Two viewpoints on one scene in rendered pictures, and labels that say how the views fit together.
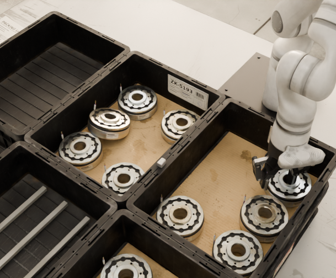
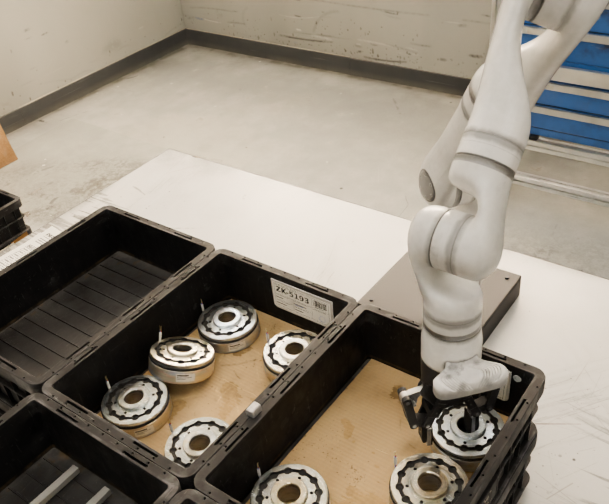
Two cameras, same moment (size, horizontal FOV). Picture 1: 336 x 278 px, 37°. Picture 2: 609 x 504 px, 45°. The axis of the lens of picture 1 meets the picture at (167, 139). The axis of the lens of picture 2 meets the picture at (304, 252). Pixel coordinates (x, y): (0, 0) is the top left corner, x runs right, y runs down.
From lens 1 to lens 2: 15 cm
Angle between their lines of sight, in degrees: 13
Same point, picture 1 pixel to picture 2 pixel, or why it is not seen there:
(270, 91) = not seen: hidden behind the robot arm
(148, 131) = (244, 367)
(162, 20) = (277, 213)
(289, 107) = (436, 296)
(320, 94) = (477, 266)
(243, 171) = (395, 418)
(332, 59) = (488, 210)
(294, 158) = (458, 380)
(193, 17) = (323, 205)
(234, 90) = (383, 300)
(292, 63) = (427, 223)
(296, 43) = not seen: hidden behind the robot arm
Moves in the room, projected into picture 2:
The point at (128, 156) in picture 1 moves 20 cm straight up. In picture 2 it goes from (211, 409) to (188, 310)
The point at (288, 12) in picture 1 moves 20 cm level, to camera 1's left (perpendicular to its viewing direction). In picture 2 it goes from (438, 168) to (310, 179)
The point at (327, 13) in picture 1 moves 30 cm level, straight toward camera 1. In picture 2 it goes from (471, 143) to (409, 321)
